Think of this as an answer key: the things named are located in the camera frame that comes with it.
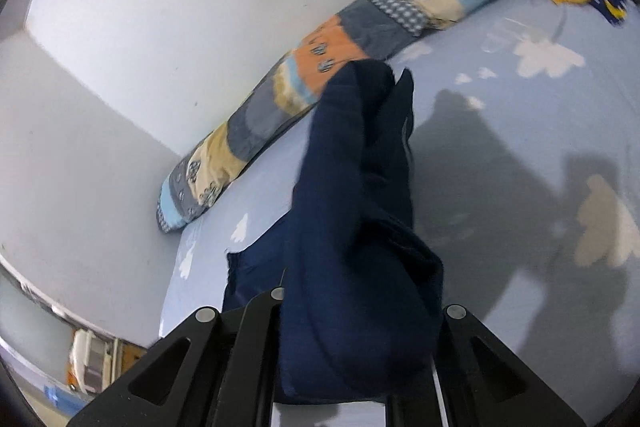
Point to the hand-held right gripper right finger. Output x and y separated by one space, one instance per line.
450 357

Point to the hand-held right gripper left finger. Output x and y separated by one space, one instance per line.
260 332

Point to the navy blue jacket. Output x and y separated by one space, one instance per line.
350 232

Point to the orange white box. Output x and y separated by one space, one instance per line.
92 359

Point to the blue object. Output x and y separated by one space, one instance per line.
60 397

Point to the light blue cloud bed sheet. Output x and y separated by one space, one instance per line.
500 132

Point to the rolled patchwork blanket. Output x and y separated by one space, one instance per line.
350 27

